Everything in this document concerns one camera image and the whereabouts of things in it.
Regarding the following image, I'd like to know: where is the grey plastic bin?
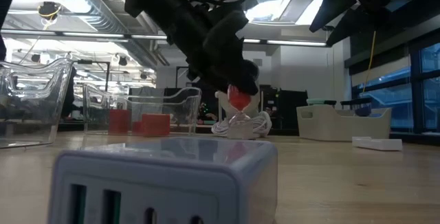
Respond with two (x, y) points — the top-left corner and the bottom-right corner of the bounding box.
(296, 104), (393, 142)

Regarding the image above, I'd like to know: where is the long clear plastic bin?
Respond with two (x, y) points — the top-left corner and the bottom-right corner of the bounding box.
(0, 58), (74, 149)

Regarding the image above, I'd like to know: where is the white coiled cable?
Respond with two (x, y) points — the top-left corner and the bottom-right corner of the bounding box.
(211, 111), (273, 139)

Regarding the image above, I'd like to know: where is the black ceiling-hung device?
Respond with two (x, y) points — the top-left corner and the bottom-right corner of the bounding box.
(37, 0), (63, 21)

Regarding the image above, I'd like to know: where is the yellow hanging cable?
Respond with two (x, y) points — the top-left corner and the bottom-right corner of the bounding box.
(362, 30), (377, 84)

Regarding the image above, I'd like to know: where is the wide clear plastic bin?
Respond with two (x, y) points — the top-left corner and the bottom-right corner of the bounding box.
(82, 82), (203, 136)

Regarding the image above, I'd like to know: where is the light blue wall charger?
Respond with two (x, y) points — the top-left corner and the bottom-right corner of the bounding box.
(47, 137), (278, 224)

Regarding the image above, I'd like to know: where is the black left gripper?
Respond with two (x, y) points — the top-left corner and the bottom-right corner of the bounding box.
(186, 8), (261, 96)

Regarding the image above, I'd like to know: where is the long linear ceiling light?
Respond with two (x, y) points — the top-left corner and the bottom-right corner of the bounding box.
(0, 27), (333, 48)

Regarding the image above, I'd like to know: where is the hourglass with red sand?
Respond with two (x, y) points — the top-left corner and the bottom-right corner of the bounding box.
(225, 85), (255, 141)

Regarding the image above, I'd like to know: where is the black cabinet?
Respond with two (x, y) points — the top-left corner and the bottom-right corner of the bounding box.
(259, 85), (309, 132)

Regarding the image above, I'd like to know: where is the long silver ventilation duct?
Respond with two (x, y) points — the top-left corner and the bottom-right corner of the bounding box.
(30, 0), (162, 67)

